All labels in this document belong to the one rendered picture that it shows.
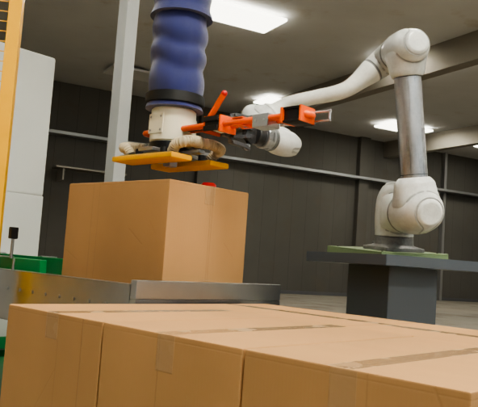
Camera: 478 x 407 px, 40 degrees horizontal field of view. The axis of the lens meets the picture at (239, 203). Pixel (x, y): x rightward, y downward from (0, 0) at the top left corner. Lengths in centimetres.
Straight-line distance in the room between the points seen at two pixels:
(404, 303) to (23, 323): 149
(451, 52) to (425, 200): 754
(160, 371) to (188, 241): 105
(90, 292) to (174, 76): 83
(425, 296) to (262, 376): 165
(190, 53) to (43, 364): 133
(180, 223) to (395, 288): 87
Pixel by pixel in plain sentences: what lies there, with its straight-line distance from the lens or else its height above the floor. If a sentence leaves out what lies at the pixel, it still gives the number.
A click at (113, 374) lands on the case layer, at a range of 142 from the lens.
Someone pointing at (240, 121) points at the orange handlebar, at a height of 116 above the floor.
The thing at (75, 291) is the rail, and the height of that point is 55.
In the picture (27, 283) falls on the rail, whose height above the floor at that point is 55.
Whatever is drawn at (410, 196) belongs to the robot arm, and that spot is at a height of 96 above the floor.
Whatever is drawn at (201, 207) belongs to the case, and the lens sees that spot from 235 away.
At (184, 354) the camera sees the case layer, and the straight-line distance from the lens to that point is 126.
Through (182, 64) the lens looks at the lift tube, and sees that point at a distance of 251.
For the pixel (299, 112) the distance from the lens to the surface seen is 208.
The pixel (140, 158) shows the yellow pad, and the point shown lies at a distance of 243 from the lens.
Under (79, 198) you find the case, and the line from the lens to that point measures 266.
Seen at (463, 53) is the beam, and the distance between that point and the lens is 977.
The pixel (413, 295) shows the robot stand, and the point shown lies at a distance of 267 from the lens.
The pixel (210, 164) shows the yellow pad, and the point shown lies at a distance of 244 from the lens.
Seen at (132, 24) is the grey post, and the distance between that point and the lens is 585.
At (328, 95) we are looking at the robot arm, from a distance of 267.
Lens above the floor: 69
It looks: 5 degrees up
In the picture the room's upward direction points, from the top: 4 degrees clockwise
